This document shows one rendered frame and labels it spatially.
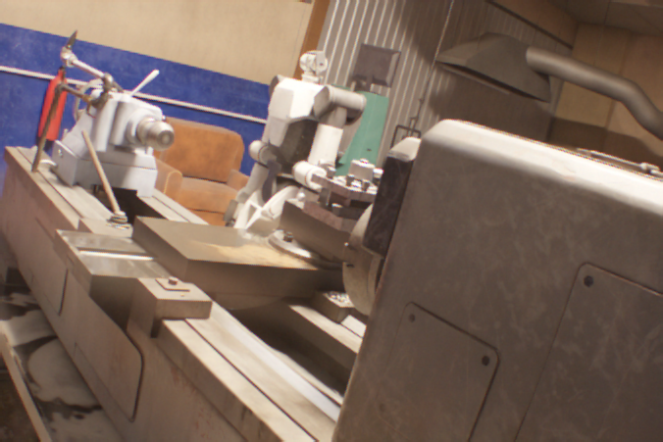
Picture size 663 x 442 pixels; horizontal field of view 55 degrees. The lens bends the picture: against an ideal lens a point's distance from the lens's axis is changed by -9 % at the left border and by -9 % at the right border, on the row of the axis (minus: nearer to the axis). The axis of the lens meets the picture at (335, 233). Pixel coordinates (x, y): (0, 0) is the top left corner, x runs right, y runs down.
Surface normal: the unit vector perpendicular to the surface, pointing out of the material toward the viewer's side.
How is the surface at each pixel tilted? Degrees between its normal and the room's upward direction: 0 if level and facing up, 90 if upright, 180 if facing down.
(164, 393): 90
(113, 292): 90
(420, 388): 90
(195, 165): 105
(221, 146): 89
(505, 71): 82
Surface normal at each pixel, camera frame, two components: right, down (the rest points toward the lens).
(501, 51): 0.62, 0.16
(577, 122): -0.76, -0.09
